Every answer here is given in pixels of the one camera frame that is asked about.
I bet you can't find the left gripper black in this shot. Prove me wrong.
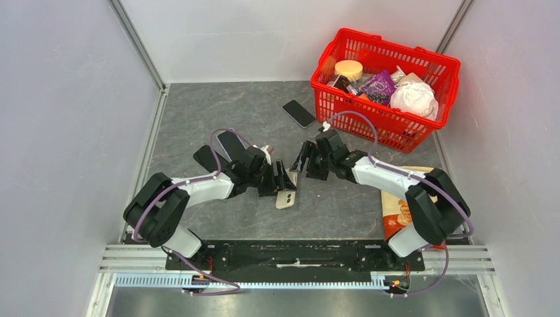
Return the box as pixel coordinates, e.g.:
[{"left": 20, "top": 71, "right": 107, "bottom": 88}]
[{"left": 248, "top": 159, "right": 296, "bottom": 197}]

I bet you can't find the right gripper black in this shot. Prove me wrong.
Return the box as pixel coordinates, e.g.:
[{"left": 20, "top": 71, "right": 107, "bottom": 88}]
[{"left": 289, "top": 140, "right": 334, "bottom": 182}]

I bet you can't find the beige phone case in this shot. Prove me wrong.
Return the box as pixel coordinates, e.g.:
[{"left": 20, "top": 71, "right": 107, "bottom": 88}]
[{"left": 275, "top": 169, "right": 298, "bottom": 209}]

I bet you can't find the dark blue smartphone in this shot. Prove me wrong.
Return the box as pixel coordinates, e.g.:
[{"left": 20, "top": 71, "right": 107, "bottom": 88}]
[{"left": 217, "top": 130, "right": 250, "bottom": 162}]

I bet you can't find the black phone case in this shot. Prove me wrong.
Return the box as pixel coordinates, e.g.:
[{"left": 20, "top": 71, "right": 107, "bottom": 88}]
[{"left": 193, "top": 145, "right": 218, "bottom": 172}]

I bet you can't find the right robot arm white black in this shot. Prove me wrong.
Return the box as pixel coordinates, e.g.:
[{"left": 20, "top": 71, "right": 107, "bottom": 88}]
[{"left": 291, "top": 129, "right": 471, "bottom": 270}]

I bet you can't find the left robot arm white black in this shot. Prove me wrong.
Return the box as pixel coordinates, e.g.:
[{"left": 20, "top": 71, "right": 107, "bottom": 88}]
[{"left": 123, "top": 145, "right": 297, "bottom": 270}]

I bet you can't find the black smartphone near basket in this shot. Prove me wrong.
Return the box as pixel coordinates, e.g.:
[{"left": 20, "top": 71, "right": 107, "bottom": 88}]
[{"left": 282, "top": 100, "right": 316, "bottom": 128}]

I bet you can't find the red plastic shopping basket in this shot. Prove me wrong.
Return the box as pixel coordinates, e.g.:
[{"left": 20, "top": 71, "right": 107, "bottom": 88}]
[{"left": 310, "top": 28, "right": 461, "bottom": 153}]

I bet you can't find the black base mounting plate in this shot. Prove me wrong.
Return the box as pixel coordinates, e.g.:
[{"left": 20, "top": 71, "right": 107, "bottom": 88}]
[{"left": 190, "top": 239, "right": 425, "bottom": 283}]

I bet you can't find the yellow lid jar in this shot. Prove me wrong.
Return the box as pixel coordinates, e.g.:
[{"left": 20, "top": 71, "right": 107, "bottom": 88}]
[{"left": 334, "top": 59, "right": 363, "bottom": 82}]

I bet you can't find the purple snack packet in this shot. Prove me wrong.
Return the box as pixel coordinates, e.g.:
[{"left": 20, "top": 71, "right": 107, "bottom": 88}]
[{"left": 358, "top": 69, "right": 396, "bottom": 106}]

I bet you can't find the cassava chips bag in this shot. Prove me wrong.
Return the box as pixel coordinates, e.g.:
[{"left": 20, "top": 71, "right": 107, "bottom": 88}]
[{"left": 381, "top": 191, "right": 412, "bottom": 240}]

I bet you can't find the white plastic bag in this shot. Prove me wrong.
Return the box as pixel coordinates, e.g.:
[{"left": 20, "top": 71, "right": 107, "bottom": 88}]
[{"left": 390, "top": 81, "right": 439, "bottom": 121}]

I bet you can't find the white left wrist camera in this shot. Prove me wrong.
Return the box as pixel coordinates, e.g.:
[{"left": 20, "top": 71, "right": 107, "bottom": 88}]
[{"left": 260, "top": 145, "right": 274, "bottom": 165}]

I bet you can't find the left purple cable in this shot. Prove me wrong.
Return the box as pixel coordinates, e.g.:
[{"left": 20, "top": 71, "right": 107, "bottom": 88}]
[{"left": 131, "top": 127, "right": 242, "bottom": 297}]

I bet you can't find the purple cable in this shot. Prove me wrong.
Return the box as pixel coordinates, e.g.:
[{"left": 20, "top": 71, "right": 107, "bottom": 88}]
[
  {"left": 318, "top": 110, "right": 476, "bottom": 299},
  {"left": 131, "top": 127, "right": 242, "bottom": 297}
]

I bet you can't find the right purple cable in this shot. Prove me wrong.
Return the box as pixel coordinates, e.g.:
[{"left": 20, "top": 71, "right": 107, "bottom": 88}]
[{"left": 318, "top": 110, "right": 476, "bottom": 299}]

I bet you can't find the aluminium frame rail front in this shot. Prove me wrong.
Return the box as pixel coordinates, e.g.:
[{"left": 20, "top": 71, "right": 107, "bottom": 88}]
[{"left": 99, "top": 244, "right": 495, "bottom": 290}]

